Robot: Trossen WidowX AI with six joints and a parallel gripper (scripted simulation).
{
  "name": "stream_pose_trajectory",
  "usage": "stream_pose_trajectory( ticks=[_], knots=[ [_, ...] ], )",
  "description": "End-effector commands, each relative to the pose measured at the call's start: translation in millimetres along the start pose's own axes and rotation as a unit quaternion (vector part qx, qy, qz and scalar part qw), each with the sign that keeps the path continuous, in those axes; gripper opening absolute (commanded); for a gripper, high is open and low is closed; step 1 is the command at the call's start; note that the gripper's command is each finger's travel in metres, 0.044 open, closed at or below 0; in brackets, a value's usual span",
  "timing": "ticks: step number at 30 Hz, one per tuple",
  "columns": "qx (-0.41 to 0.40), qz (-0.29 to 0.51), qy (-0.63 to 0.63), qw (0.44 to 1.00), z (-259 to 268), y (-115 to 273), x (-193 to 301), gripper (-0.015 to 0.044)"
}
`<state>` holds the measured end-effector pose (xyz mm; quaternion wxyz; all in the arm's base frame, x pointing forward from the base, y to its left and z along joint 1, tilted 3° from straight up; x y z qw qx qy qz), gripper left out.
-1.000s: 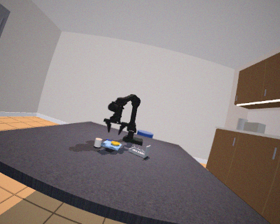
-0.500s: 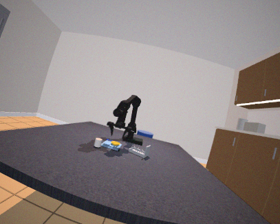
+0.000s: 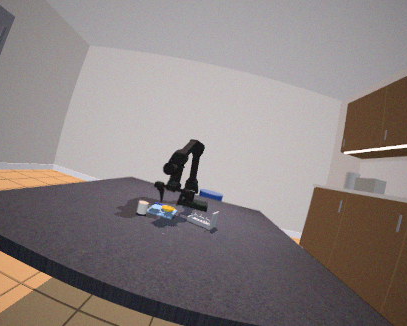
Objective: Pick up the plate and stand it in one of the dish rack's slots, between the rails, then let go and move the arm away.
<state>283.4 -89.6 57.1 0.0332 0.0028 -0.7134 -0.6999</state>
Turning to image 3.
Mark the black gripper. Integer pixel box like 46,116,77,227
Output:
154,175,191,206

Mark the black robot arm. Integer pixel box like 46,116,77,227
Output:
163,139,205,203

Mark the light blue flat mat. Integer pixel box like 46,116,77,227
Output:
147,204,177,220

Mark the yellow plate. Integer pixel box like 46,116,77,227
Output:
161,205,175,212

